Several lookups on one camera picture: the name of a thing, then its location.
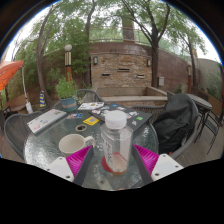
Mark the yellow square card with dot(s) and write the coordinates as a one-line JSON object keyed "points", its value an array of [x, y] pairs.
{"points": [[91, 120]]}

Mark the clear plastic bottle white cap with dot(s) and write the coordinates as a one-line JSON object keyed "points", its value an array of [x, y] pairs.
{"points": [[116, 146]]}

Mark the globe-topped lamp post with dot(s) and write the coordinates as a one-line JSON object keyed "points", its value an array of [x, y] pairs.
{"points": [[68, 63]]}

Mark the silver laptop with stickers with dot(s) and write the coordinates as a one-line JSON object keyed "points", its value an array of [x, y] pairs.
{"points": [[46, 120]]}

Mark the blue yellow striped cone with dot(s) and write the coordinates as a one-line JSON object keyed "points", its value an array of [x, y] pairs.
{"points": [[42, 99]]}

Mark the flat round red coaster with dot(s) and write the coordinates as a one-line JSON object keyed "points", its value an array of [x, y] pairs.
{"points": [[105, 165]]}

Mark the white ribbed mug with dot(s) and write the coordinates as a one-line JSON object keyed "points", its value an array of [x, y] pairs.
{"points": [[71, 144]]}

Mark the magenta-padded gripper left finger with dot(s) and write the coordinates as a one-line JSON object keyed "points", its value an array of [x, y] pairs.
{"points": [[77, 159]]}

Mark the forked dark-trunk tree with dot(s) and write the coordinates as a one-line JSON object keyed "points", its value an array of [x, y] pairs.
{"points": [[154, 63]]}

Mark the white sticker sheet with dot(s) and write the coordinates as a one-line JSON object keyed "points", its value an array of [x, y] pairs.
{"points": [[90, 106]]}

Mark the round dark patio table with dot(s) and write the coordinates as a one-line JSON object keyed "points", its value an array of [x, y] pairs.
{"points": [[201, 101]]}

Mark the grey wall box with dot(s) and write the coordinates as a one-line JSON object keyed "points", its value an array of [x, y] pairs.
{"points": [[161, 81]]}

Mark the leaning-trunk tree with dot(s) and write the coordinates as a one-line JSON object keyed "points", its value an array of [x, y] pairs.
{"points": [[39, 63]]}

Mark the short wooden lamp post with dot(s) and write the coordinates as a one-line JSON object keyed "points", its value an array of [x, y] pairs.
{"points": [[189, 78]]}

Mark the small colourful card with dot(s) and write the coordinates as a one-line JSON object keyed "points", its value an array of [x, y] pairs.
{"points": [[74, 116]]}

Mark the black laptop with stickers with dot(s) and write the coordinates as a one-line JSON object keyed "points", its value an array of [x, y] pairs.
{"points": [[140, 120]]}

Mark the black jacket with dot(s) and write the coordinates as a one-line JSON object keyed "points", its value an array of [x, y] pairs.
{"points": [[175, 123]]}

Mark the green plant in blue pot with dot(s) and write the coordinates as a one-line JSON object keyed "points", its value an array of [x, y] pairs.
{"points": [[66, 90]]}

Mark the orange canopy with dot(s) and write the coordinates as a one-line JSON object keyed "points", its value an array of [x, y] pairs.
{"points": [[8, 71]]}

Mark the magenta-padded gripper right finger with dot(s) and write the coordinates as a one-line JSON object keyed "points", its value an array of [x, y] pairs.
{"points": [[146, 158]]}

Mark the tape roll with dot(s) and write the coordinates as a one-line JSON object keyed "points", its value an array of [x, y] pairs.
{"points": [[81, 127]]}

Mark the closed red parasol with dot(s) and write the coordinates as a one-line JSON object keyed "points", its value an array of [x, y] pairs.
{"points": [[221, 86]]}

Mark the wall lantern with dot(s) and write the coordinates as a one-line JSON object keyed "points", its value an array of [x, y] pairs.
{"points": [[148, 62], [95, 60]]}

